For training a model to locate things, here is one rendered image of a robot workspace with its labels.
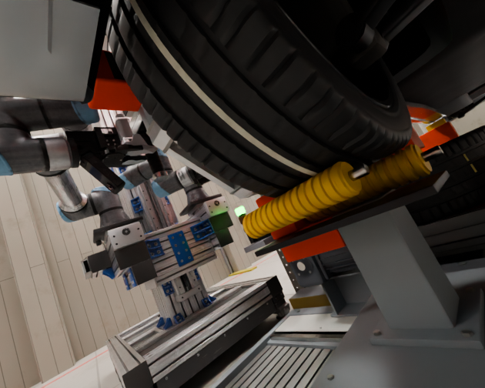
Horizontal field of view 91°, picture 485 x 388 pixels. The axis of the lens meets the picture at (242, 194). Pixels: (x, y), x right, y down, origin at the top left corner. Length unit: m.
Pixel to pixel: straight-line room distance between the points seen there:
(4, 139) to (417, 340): 0.83
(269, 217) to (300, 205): 0.07
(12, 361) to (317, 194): 3.99
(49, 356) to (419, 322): 3.70
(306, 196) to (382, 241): 0.16
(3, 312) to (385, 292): 4.02
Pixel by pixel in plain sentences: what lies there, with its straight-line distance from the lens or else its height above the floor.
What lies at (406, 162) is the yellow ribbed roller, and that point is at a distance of 0.47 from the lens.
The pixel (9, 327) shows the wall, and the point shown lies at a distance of 4.14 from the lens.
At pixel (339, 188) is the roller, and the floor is 0.50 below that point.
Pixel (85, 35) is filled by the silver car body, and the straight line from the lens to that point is 0.32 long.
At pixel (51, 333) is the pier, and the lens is 3.86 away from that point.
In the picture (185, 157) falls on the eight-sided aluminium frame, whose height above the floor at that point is 0.69.
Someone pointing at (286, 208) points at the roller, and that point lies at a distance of 0.43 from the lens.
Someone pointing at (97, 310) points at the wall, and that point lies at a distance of 4.07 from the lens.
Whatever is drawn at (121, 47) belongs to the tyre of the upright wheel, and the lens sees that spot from 0.46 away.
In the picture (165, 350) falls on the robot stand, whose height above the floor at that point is 0.22.
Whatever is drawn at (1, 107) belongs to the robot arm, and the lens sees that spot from 0.72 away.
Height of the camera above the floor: 0.49
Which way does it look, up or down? 10 degrees up
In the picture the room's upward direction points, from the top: 25 degrees counter-clockwise
